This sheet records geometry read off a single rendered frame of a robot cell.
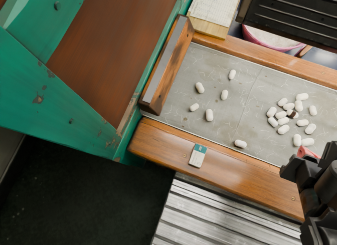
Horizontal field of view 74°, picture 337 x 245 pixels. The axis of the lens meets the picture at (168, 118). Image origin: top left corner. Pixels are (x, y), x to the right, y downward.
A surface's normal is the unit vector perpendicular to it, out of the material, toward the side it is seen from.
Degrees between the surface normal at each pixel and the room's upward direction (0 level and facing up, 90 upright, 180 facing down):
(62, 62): 90
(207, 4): 0
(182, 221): 0
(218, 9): 0
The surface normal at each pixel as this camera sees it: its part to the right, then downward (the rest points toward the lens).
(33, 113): 0.93, 0.35
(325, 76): -0.01, -0.25
